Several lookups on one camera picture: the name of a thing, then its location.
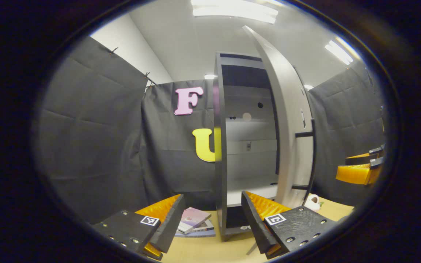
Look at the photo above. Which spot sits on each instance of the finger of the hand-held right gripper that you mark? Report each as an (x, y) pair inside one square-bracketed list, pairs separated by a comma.
[(356, 160), (375, 163)]

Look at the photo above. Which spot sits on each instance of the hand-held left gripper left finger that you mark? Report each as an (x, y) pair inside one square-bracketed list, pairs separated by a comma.
[(170, 226)]

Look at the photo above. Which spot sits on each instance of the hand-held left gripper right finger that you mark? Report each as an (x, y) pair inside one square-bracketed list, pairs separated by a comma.
[(256, 226)]

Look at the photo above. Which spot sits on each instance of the white cabinet door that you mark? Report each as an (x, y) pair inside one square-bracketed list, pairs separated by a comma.
[(287, 146)]

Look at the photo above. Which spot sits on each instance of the dark grey cabinet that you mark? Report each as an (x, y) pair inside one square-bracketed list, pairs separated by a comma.
[(220, 164)]

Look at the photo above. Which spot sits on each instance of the blue book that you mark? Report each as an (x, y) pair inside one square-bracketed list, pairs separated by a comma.
[(199, 234)]

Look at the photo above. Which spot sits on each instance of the white pink plush toy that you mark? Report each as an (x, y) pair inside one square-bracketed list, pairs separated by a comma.
[(313, 202)]

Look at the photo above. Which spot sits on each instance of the small ceiling light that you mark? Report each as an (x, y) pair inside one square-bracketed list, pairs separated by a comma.
[(210, 76), (308, 87)]

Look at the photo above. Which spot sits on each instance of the long ceiling light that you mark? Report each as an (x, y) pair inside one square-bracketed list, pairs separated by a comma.
[(340, 51)]

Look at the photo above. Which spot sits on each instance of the black backdrop cloth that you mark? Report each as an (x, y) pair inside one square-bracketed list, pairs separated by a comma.
[(93, 146)]

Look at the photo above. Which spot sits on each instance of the large ceiling light panel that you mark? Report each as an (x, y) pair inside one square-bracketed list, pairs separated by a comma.
[(234, 11)]

